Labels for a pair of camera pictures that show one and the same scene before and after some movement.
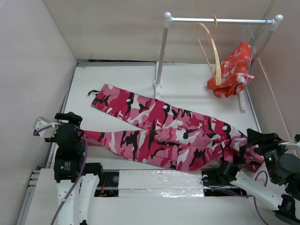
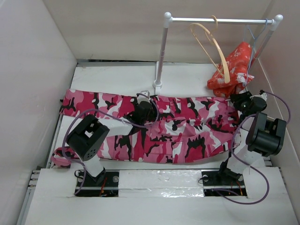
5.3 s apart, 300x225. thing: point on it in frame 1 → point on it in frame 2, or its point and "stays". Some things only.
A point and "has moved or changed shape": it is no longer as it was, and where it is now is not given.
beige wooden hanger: x=217 y=73 → x=210 y=33
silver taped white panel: x=160 y=183 stays
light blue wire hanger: x=254 y=39 stays
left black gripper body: x=82 y=145 → x=152 y=115
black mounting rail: x=107 y=184 stays
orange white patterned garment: x=234 y=71 stays
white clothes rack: x=168 y=19 stays
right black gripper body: x=272 y=152 → x=242 y=102
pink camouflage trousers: x=177 y=139 has moved or changed shape
